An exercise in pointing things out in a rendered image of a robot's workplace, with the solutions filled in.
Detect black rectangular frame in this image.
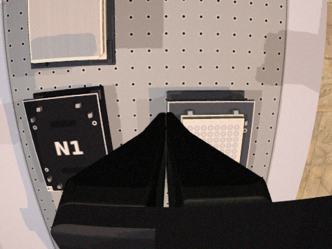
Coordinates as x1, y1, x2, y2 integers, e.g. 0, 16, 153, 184
22, 86, 113, 192

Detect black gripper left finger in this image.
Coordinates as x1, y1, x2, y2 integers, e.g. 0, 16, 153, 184
59, 113, 166, 207

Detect beige plate with grid of square wells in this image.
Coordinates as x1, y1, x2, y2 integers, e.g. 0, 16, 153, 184
28, 0, 107, 63

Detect cream multi-well plate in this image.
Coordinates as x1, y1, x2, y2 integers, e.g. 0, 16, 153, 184
181, 113, 244, 163

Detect grey flat base plate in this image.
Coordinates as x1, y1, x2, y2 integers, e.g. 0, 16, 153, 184
1, 0, 288, 249

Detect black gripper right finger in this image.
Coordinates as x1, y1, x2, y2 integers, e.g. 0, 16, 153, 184
166, 112, 272, 207

